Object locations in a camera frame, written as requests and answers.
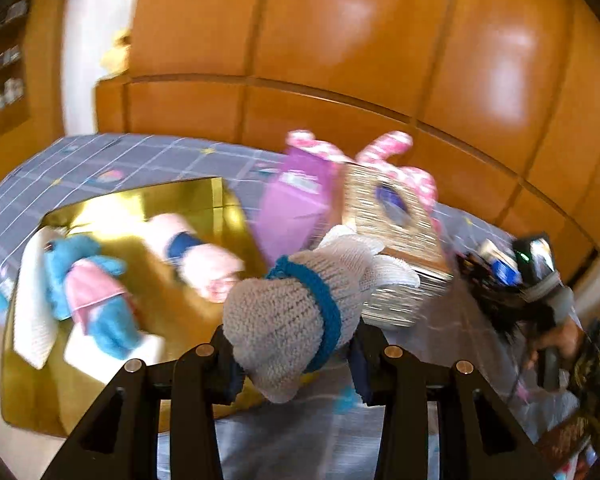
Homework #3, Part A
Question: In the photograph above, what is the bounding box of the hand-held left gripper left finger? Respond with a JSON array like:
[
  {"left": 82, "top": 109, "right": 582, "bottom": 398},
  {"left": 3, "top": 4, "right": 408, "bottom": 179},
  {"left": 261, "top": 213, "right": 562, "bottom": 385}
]
[{"left": 42, "top": 325, "right": 246, "bottom": 480}]

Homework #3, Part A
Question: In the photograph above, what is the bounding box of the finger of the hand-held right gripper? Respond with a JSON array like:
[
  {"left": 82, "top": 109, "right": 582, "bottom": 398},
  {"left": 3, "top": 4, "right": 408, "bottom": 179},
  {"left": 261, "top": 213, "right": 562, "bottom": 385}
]
[{"left": 455, "top": 252, "right": 526, "bottom": 346}]

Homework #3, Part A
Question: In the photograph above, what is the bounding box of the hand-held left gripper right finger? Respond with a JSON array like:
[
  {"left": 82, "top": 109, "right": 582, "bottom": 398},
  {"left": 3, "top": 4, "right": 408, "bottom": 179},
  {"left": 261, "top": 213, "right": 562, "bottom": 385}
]
[{"left": 347, "top": 325, "right": 556, "bottom": 480}]

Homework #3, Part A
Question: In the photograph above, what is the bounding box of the blue tissue pack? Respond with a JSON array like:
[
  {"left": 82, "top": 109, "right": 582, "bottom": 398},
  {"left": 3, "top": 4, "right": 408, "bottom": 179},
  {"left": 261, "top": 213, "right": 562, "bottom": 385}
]
[{"left": 480, "top": 240, "right": 523, "bottom": 286}]

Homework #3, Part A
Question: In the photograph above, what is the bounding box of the white knit glove blue band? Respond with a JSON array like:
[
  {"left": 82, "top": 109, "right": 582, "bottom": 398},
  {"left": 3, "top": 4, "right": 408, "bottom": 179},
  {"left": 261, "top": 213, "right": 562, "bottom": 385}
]
[{"left": 221, "top": 224, "right": 421, "bottom": 405}]

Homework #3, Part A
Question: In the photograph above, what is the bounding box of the pink fluffy sock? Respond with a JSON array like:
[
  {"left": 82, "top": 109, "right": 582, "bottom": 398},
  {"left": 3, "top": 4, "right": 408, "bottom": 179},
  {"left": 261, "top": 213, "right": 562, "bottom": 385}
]
[{"left": 147, "top": 212, "right": 246, "bottom": 306}]

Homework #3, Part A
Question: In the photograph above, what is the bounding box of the gold box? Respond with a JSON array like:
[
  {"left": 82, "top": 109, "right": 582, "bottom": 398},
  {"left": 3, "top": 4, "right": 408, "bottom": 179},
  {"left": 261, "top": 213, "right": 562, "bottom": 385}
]
[{"left": 0, "top": 176, "right": 276, "bottom": 436}]

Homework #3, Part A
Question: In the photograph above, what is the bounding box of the blue plush toy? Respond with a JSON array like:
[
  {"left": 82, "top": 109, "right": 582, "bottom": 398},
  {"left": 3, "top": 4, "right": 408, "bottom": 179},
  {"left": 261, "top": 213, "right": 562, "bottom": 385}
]
[{"left": 0, "top": 234, "right": 143, "bottom": 361}]

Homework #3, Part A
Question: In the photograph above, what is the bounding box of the white textured towel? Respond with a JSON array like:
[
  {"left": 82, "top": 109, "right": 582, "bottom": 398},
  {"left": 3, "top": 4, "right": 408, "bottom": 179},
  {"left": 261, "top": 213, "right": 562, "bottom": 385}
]
[{"left": 12, "top": 227, "right": 168, "bottom": 388}]

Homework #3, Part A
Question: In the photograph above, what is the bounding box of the person's right hand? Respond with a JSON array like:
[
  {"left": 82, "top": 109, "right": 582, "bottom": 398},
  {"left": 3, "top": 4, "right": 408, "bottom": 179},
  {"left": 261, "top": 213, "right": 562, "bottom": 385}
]
[{"left": 527, "top": 317, "right": 588, "bottom": 371}]

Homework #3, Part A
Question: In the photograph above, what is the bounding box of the silver embossed tissue box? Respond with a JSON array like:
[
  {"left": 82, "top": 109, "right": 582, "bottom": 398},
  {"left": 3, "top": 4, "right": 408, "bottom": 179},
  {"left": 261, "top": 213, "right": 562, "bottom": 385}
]
[{"left": 325, "top": 162, "right": 456, "bottom": 331}]

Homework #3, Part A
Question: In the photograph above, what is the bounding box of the purple cardboard box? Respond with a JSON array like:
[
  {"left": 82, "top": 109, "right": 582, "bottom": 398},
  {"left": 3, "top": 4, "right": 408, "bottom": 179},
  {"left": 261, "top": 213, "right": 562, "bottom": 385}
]
[{"left": 252, "top": 145, "right": 343, "bottom": 266}]

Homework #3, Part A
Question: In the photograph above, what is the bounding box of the pink spotted plush toy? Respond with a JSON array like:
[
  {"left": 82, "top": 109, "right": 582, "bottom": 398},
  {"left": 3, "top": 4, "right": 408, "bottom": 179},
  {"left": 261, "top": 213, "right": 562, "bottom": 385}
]
[{"left": 286, "top": 130, "right": 440, "bottom": 221}]

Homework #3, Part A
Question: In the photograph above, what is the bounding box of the wooden wardrobe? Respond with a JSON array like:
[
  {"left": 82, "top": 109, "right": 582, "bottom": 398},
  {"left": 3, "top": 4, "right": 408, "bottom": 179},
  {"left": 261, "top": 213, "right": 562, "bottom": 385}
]
[{"left": 95, "top": 0, "right": 600, "bottom": 261}]

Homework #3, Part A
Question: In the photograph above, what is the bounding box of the yellow plush toy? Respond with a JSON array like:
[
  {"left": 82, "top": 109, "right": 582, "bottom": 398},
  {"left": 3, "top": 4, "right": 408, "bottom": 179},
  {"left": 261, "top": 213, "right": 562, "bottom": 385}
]
[{"left": 100, "top": 27, "right": 133, "bottom": 73}]

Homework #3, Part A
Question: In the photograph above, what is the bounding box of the wooden door with glass pane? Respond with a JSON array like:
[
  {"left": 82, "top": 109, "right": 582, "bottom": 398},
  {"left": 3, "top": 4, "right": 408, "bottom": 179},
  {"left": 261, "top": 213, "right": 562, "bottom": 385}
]
[{"left": 0, "top": 0, "right": 66, "bottom": 146}]

